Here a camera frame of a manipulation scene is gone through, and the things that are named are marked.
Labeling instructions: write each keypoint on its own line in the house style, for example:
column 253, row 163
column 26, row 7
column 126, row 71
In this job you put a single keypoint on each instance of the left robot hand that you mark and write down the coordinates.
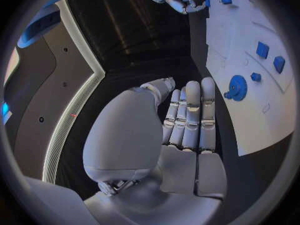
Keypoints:
column 131, row 135

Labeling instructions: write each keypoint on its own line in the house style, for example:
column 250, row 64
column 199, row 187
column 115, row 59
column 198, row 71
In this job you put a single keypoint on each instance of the blue cylinder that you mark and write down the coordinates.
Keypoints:
column 207, row 1

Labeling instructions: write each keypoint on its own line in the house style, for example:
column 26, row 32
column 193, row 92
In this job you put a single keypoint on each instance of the white task board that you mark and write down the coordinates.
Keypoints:
column 257, row 125

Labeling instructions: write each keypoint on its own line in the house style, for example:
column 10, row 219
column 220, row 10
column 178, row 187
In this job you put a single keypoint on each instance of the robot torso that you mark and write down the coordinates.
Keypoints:
column 35, row 97

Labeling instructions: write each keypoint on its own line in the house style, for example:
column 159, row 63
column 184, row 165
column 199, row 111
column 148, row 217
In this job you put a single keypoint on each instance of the small blue peg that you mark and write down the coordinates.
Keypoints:
column 227, row 95

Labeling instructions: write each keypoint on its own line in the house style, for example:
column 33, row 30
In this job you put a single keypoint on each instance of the blue gear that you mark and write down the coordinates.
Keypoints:
column 238, row 88

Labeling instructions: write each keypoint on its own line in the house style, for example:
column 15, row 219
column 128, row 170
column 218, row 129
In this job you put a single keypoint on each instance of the small blue plug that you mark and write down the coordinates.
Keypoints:
column 256, row 76

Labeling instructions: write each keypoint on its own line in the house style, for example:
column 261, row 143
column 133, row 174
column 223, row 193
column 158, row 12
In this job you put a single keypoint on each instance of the glowing light bar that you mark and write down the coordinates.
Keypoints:
column 6, row 110

